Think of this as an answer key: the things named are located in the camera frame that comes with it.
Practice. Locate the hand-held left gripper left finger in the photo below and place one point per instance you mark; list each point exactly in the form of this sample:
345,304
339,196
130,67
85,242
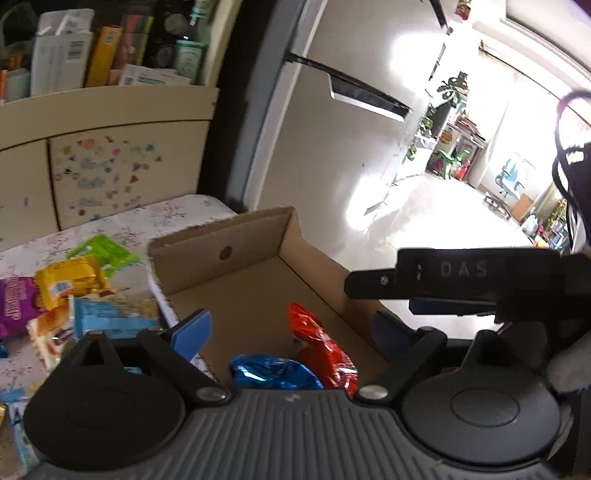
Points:
194,330

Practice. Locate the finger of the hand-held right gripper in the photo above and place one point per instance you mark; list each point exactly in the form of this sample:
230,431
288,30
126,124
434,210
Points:
461,277

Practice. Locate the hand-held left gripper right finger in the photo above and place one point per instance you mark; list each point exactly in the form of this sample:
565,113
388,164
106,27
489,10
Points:
388,332

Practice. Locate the red snack packet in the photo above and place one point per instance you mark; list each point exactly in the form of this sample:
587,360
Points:
323,350

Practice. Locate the brown cardboard box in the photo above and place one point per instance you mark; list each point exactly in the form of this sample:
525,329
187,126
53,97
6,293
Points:
249,286

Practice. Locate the light blue snack packet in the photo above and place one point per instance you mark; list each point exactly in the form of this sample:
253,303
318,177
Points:
115,316

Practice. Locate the blue foil snack packet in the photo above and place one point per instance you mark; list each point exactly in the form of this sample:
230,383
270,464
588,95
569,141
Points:
272,371

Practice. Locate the white orange bread packet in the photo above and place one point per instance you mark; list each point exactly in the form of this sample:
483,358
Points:
46,337

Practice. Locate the blue chair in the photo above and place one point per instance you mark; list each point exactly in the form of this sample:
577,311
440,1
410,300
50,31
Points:
510,177

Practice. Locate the green snack packet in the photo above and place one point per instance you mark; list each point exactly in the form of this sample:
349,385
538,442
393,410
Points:
104,251

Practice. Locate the floral tablecloth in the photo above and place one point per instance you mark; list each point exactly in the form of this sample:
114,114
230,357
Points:
138,221

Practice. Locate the yellow snack packet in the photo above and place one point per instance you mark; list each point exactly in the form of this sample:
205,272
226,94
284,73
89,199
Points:
69,279

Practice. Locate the potted plant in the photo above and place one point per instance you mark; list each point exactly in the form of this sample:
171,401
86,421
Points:
455,87
422,134

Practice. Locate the purple snack packet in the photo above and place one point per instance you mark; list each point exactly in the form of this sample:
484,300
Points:
18,307

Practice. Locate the pale blue white packet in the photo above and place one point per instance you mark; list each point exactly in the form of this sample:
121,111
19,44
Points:
23,434

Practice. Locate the beige shelf cabinet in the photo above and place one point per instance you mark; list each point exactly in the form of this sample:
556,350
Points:
115,138

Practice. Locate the white medicine box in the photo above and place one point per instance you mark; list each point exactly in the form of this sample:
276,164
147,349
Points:
152,77

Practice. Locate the teal box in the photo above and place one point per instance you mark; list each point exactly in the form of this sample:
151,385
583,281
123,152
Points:
190,60

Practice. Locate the yellow box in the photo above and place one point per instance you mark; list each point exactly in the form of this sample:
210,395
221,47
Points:
104,55

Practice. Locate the white barcode box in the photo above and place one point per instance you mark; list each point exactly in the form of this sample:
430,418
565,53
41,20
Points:
60,60

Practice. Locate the black round jar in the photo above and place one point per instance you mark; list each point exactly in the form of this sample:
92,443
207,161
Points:
173,23

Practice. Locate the glass bottle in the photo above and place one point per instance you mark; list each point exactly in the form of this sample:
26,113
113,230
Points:
201,18

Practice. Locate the clear plastic bag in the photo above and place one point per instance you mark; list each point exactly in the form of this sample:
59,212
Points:
18,32

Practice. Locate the black wall shelf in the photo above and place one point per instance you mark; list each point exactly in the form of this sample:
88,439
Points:
360,87

